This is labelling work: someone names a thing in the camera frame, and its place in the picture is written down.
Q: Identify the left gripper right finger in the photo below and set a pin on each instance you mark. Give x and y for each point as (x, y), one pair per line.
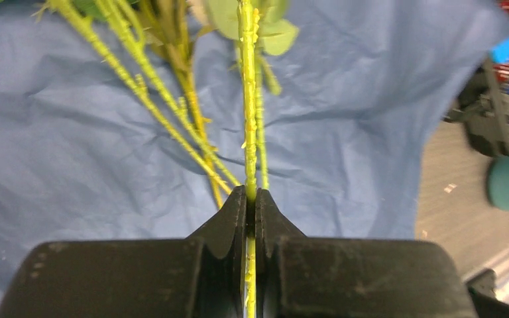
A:
(301, 276)

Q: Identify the pale pink double rose stem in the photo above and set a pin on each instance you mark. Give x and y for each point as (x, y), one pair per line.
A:
(264, 74)

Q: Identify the dark blue wrapping paper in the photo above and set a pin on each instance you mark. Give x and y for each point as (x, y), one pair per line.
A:
(363, 88)

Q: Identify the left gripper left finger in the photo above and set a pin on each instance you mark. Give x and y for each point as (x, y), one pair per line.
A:
(201, 275)

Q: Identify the blue round chip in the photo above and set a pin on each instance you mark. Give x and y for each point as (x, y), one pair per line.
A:
(500, 53)

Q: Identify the peach rose bud stem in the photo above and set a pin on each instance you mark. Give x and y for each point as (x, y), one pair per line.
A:
(122, 21)

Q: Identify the brown rose stem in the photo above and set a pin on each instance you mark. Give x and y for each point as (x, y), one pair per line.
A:
(166, 28)

